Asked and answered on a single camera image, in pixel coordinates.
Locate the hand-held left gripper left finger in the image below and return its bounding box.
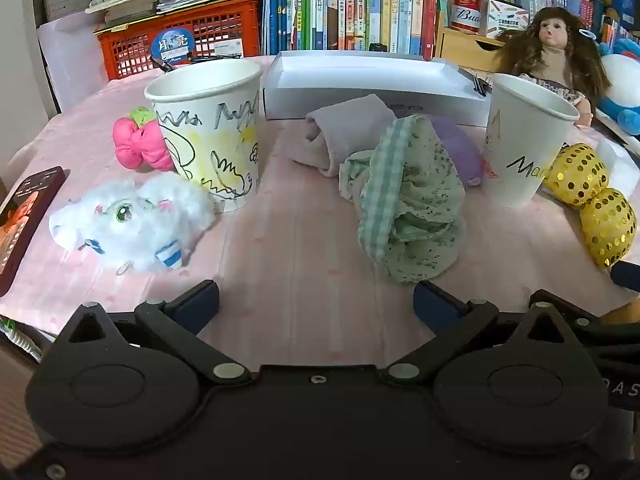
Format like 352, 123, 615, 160
60, 280, 252, 386

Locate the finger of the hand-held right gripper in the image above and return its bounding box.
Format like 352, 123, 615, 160
569, 312, 640, 361
611, 261, 640, 292

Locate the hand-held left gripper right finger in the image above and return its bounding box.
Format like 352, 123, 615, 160
382, 281, 581, 386

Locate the gold sequin bow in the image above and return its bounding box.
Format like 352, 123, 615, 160
542, 143, 638, 267

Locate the green checked floral cloth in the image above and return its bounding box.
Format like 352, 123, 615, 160
340, 115, 466, 285

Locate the white fluffy plush toy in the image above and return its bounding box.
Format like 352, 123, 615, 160
48, 175, 216, 276

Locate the purple soft pouch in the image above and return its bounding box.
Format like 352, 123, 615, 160
430, 115, 483, 188

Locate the pink plush strawberry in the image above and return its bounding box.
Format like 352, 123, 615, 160
112, 106, 176, 173

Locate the pale towel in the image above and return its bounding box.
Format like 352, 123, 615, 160
290, 94, 398, 177

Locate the white cardboard box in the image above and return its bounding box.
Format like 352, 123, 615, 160
262, 51, 493, 126

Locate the pink striped tablecloth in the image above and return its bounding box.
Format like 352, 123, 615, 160
0, 55, 640, 341

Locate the paper cup with handwritten name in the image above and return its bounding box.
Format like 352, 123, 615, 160
482, 73, 581, 209

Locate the paper cup with yellow doodles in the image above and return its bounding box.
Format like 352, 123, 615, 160
144, 58, 264, 213

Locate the blue and white plush toy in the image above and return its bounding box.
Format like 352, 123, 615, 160
597, 37, 640, 136

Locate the black binder clip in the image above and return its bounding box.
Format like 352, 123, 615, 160
465, 70, 493, 96

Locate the brown haired doll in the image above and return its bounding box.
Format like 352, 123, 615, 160
495, 6, 613, 128

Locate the small wooden drawer box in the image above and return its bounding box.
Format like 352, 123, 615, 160
435, 10, 506, 73

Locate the round blue sticker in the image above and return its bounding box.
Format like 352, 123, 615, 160
151, 27, 193, 63

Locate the red plastic crate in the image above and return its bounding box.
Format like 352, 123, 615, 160
95, 0, 263, 81

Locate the red beer can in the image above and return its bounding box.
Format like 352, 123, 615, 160
451, 0, 485, 33

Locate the row of colourful picture books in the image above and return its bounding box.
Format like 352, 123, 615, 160
262, 0, 441, 56

